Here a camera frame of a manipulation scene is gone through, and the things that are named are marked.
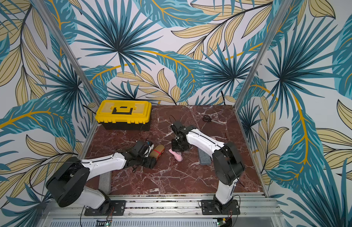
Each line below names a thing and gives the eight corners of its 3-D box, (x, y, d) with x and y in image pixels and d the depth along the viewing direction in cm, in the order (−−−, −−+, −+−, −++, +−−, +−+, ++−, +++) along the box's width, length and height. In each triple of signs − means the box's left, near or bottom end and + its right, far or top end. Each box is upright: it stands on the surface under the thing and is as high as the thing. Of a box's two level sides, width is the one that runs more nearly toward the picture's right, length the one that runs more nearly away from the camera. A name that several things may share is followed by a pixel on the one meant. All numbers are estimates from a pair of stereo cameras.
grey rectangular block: (199, 165, 91) (200, 163, 88) (198, 150, 97) (198, 147, 94) (210, 165, 91) (211, 163, 88) (208, 150, 97) (209, 148, 94)
